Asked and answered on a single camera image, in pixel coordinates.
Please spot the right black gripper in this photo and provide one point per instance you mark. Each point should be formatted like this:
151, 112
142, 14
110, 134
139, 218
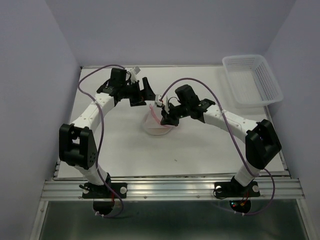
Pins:
167, 118

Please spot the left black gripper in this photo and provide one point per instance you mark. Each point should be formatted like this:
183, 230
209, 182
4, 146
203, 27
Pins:
146, 93

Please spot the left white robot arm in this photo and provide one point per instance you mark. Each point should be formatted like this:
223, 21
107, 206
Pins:
77, 145

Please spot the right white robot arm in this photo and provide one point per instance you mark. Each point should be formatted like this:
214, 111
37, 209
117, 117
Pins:
260, 138

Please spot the white plastic basket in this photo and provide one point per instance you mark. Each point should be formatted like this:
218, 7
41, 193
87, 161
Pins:
251, 81

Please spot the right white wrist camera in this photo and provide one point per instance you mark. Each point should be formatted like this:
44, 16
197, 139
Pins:
161, 102

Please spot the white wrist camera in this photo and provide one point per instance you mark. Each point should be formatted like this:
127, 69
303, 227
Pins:
133, 72
161, 102

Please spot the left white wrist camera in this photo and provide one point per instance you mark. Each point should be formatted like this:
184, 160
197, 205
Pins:
133, 72

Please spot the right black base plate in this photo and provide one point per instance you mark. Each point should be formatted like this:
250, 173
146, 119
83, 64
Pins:
230, 189

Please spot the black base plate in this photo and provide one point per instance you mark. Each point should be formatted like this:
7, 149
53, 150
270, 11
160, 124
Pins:
230, 189
91, 191

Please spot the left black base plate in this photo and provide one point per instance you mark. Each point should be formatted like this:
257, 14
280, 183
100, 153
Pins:
91, 191

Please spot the aluminium mounting rail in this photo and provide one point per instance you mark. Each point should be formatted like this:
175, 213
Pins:
175, 188

